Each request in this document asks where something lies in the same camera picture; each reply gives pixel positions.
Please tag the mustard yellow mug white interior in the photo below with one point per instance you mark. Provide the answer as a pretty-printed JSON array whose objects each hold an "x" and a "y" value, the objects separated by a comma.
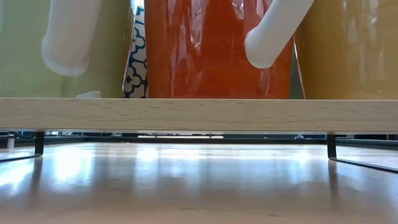
[{"x": 351, "y": 62}]

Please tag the wooden riser shelf black legs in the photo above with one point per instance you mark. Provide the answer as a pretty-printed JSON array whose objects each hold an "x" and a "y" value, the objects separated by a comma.
[{"x": 199, "y": 113}]

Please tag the black metal table frame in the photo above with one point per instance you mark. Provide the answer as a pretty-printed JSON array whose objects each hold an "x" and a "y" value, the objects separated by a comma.
[{"x": 280, "y": 140}]

